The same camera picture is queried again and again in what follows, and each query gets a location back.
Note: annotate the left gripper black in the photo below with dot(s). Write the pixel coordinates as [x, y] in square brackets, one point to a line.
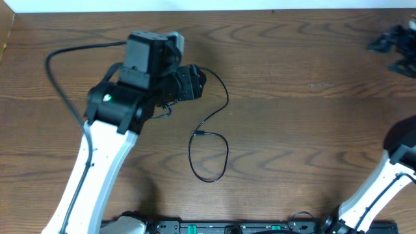
[193, 82]

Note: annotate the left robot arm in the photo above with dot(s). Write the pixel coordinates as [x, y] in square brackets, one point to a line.
[118, 106]

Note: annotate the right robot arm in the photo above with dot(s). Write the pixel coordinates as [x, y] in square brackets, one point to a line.
[397, 166]

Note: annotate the cardboard panel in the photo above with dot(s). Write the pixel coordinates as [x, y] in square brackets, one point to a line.
[7, 17]

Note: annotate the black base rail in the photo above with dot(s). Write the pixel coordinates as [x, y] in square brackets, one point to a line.
[227, 228]

